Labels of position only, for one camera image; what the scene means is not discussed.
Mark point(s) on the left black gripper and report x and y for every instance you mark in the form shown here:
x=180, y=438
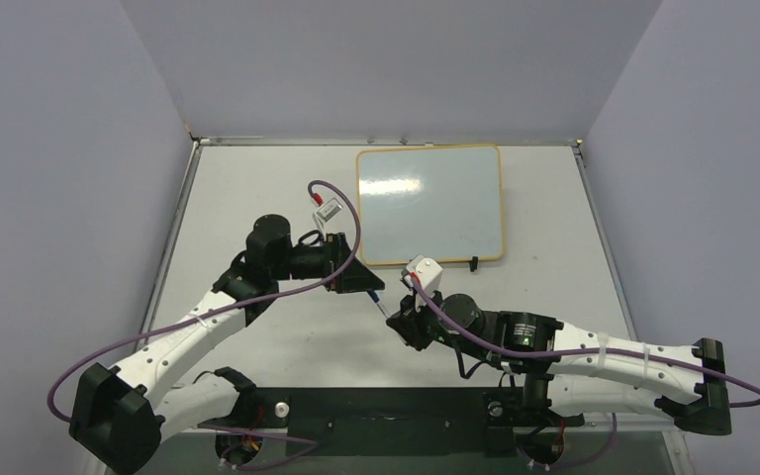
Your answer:
x=356, y=278

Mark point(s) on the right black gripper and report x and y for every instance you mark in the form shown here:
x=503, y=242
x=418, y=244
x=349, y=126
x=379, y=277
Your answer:
x=410, y=321

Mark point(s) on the yellow framed whiteboard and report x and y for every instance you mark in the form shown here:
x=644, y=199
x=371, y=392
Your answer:
x=441, y=201

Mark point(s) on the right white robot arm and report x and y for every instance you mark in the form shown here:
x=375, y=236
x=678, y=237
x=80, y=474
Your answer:
x=569, y=371

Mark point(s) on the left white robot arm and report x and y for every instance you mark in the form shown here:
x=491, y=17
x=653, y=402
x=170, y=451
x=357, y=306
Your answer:
x=122, y=414

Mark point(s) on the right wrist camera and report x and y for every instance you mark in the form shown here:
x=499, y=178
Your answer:
x=425, y=270

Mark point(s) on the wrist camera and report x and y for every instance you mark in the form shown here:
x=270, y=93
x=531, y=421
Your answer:
x=326, y=210
x=425, y=270

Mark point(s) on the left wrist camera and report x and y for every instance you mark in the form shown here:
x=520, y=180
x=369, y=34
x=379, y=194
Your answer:
x=326, y=210

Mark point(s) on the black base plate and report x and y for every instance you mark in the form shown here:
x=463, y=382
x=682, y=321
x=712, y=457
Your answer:
x=399, y=421

